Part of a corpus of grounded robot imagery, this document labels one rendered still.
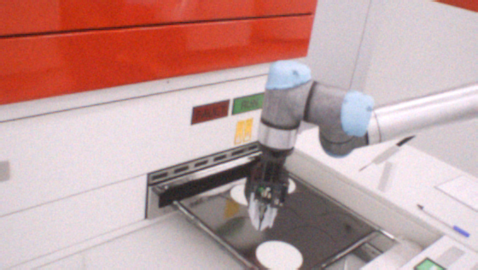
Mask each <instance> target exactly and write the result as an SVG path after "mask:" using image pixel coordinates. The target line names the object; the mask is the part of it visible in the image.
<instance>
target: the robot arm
mask: <svg viewBox="0 0 478 270"><path fill-rule="evenodd" d="M310 74H311V71H310V68H309V67H308V66H307V65H305V64H301V63H300V62H295V61H275V62H274V63H272V64H271V66H270V69H269V73H268V77H267V81H266V83H265V94H264V98H263V103H262V109H261V113H260V118H259V129H258V134H257V139H258V143H257V148H258V149H259V151H260V152H261V156H260V162H256V164H255V165H253V166H251V171H252V172H251V175H247V176H246V181H245V184H244V189H243V195H244V196H245V199H246V201H247V204H248V212H249V215H250V218H251V221H252V225H253V226H255V228H256V229H257V230H262V229H265V228H266V227H268V226H269V227H270V228H272V225H273V221H274V218H275V215H276V214H277V212H278V210H279V208H280V207H281V206H283V210H284V209H285V205H286V201H287V199H288V197H289V186H290V180H289V171H288V170H286V166H284V165H283V164H284V163H285V162H286V158H287V157H288V156H291V155H293V151H294V146H295V144H296V139H297V134H301V133H302V130H301V129H299V127H300V122H301V121H302V120H303V121H304V122H307V123H309V124H313V125H316V126H318V140H319V143H320V145H321V147H322V149H323V150H324V153H325V154H326V155H327V156H330V157H332V158H336V159H341V158H344V157H347V156H349V155H350V154H351V153H352V152H353V151H354V149H357V148H362V147H365V146H369V145H375V144H382V143H386V142H390V141H394V140H396V139H400V138H407V137H410V136H413V135H417V134H421V133H424V132H431V131H433V130H437V129H445V128H447V127H452V126H457V125H461V124H465V123H468V122H471V121H475V120H478V80H477V81H475V82H471V83H468V84H465V85H455V86H452V87H448V88H445V89H442V90H438V91H432V92H429V93H425V94H422V95H419V96H415V97H406V98H402V99H399V100H395V101H392V102H389V103H382V104H379V105H376V106H374V103H375V100H374V98H373V97H371V96H368V95H365V94H363V93H359V92H358V91H355V90H348V89H344V88H340V87H338V86H334V85H328V84H325V83H322V82H318V81H316V80H314V79H311V76H310ZM261 203H263V204H266V208H265V209H264V214H263V216H262V218H261V219H260V217H259V214H260V207H259V206H260V205H261ZM259 219H260V223H259Z"/></svg>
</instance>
